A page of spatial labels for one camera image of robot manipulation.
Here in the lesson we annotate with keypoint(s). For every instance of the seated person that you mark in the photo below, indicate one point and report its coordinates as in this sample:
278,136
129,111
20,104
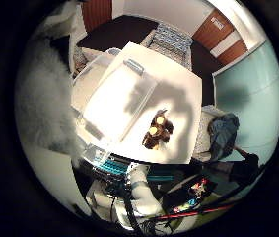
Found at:
245,168

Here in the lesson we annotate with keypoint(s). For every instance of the white chair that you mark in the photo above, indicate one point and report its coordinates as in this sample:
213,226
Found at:
202,138

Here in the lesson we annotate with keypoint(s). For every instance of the brown teddy bear toy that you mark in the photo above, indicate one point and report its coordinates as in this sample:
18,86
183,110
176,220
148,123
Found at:
158,130

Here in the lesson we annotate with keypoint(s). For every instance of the brown wooden door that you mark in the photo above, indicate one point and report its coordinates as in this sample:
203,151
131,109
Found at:
221,36

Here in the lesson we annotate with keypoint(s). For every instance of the white door sign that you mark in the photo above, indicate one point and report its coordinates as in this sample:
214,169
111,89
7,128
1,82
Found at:
218,23

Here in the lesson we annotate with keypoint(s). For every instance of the teal ribbed box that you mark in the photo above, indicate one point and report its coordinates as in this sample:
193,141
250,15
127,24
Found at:
111,165

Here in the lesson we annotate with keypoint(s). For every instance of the pale green glass panel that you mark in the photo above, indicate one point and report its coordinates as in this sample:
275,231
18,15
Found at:
254,98

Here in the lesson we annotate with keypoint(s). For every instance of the clear plastic storage container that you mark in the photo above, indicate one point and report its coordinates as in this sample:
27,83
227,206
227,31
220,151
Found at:
112,102

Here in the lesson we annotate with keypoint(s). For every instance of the grey-blue crumpled cloth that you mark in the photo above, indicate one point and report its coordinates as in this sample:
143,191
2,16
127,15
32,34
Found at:
223,135

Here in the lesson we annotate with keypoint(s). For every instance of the red bar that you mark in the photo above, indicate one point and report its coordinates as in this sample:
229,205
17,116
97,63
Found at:
195,212

